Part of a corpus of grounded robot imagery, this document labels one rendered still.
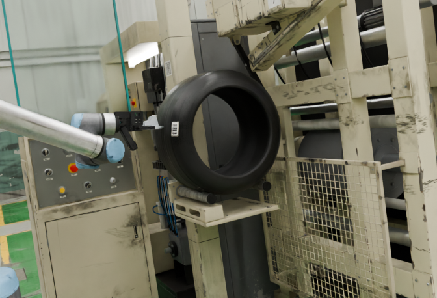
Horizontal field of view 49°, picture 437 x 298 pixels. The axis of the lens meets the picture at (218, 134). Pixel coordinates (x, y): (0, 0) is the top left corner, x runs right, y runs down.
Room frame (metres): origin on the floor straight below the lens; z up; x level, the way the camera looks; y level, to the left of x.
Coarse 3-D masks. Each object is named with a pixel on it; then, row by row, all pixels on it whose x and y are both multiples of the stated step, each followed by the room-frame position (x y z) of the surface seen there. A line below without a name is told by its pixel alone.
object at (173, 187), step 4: (168, 184) 2.29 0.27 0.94; (172, 184) 2.29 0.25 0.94; (176, 184) 2.30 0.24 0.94; (180, 184) 2.31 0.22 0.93; (168, 188) 2.29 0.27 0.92; (172, 188) 2.29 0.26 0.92; (176, 188) 2.30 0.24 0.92; (168, 192) 2.30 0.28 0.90; (172, 192) 2.29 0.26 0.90; (176, 192) 2.29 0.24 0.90; (172, 196) 2.29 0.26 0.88; (176, 196) 2.30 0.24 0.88; (180, 196) 2.30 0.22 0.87; (184, 196) 2.31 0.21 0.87; (172, 200) 2.29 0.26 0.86
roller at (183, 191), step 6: (180, 192) 2.26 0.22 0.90; (186, 192) 2.20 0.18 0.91; (192, 192) 2.14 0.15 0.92; (198, 192) 2.09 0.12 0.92; (204, 192) 2.06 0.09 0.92; (192, 198) 2.15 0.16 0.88; (198, 198) 2.07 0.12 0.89; (204, 198) 2.01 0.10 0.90; (210, 198) 1.99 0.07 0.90; (216, 198) 2.01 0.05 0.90
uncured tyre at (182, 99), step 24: (216, 72) 2.07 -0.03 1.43; (240, 72) 2.13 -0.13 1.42; (168, 96) 2.12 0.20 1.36; (192, 96) 1.99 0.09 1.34; (240, 96) 2.36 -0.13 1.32; (264, 96) 2.14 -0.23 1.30; (168, 120) 1.99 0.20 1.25; (192, 120) 1.97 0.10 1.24; (240, 120) 2.38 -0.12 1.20; (264, 120) 2.31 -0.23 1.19; (168, 144) 1.99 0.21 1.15; (192, 144) 1.96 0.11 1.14; (240, 144) 2.37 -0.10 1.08; (264, 144) 2.30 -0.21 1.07; (168, 168) 2.11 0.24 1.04; (192, 168) 1.97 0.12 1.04; (240, 168) 2.34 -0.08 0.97; (264, 168) 2.12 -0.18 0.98; (216, 192) 2.04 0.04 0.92
